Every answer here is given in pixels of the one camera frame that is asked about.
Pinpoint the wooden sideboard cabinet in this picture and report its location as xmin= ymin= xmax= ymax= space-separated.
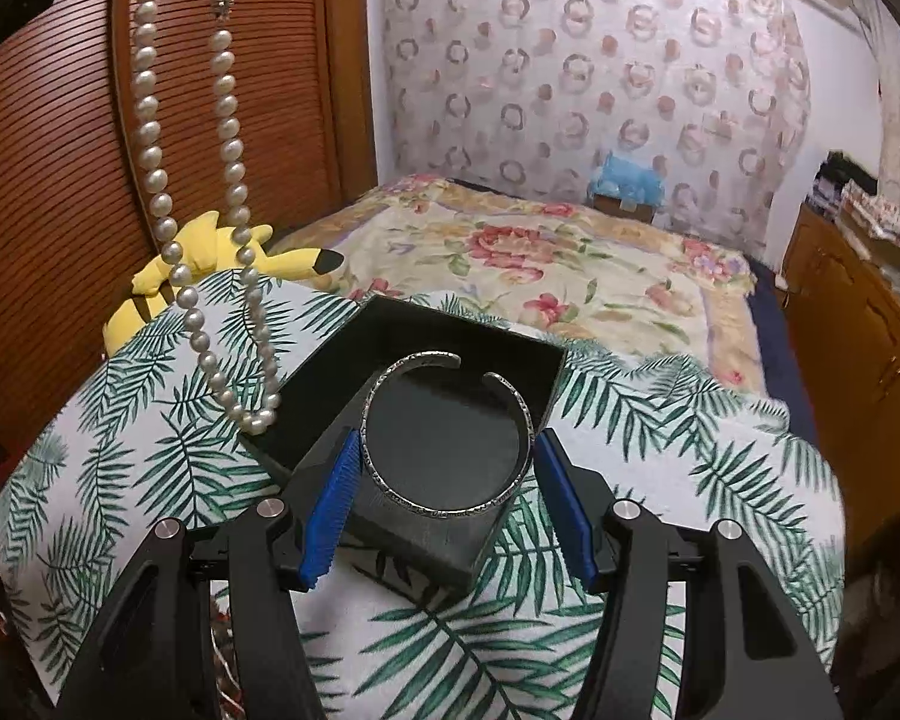
xmin=782 ymin=206 xmax=900 ymax=559

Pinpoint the stack of folded clothes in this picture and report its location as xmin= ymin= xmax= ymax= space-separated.
xmin=806 ymin=151 xmax=900 ymax=249

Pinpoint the tied cream window curtain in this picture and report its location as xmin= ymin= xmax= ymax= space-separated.
xmin=868 ymin=0 xmax=900 ymax=210

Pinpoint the blue plush toy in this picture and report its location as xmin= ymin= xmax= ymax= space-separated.
xmin=587 ymin=154 xmax=663 ymax=208

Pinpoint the yellow Pikachu plush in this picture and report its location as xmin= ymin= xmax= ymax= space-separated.
xmin=102 ymin=211 xmax=344 ymax=356

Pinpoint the black jewelry box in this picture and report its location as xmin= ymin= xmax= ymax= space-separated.
xmin=244 ymin=296 xmax=566 ymax=593

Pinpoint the wooden louvered wardrobe door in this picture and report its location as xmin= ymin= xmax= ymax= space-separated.
xmin=0 ymin=0 xmax=377 ymax=458

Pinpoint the patterned lace curtain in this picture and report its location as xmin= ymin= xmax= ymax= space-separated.
xmin=382 ymin=0 xmax=811 ymax=257

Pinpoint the white pearl necklace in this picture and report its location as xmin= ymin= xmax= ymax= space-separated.
xmin=129 ymin=0 xmax=283 ymax=437

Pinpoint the floral bed quilt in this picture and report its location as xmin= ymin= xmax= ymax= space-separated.
xmin=271 ymin=174 xmax=766 ymax=394

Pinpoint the silver cuff bangle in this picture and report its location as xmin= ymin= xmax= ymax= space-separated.
xmin=357 ymin=349 xmax=535 ymax=520

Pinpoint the palm leaf print cloth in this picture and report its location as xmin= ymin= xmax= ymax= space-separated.
xmin=0 ymin=271 xmax=845 ymax=718

